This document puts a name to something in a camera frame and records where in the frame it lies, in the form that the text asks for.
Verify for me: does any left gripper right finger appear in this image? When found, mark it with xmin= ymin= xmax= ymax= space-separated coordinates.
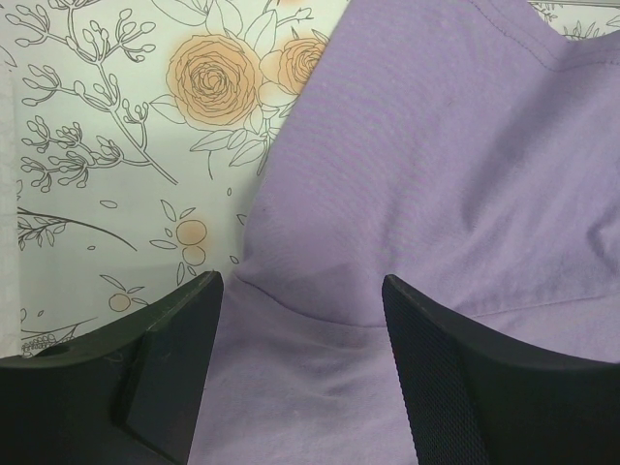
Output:
xmin=382 ymin=275 xmax=619 ymax=464

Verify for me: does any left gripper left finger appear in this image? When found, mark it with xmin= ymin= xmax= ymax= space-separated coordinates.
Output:
xmin=1 ymin=271 xmax=224 ymax=465

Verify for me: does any floral table cloth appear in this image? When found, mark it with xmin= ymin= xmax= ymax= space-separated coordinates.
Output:
xmin=1 ymin=1 xmax=619 ymax=358

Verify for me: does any purple t shirt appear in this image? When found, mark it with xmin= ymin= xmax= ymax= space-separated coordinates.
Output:
xmin=190 ymin=1 xmax=619 ymax=464

